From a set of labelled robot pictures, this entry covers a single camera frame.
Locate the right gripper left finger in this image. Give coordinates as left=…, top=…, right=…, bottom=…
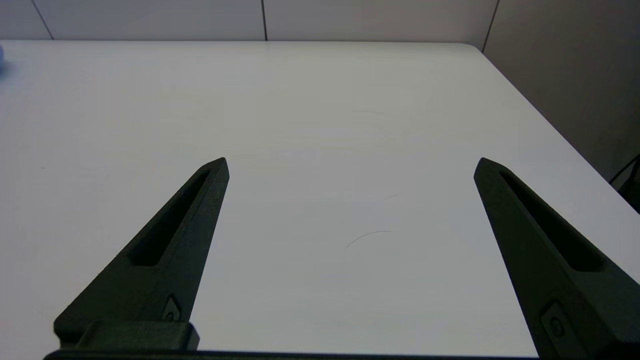
left=53, top=157, right=230, bottom=347

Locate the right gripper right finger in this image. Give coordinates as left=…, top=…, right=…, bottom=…
left=473, top=157, right=640, bottom=360

